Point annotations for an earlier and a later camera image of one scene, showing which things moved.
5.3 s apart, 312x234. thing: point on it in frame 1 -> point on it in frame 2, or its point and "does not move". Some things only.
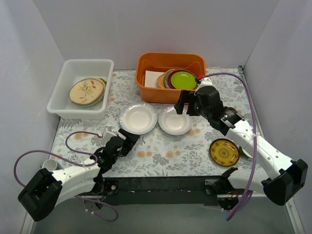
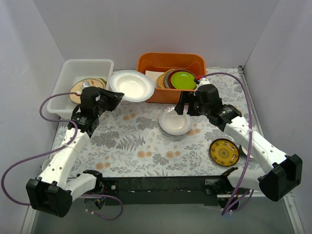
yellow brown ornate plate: (224, 152) does not move
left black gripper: (126, 143) -> (110, 99)
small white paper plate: (171, 123) does not move
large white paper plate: (137, 119) -> (136, 86)
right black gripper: (191, 104) does not move
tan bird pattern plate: (87, 91) does not move
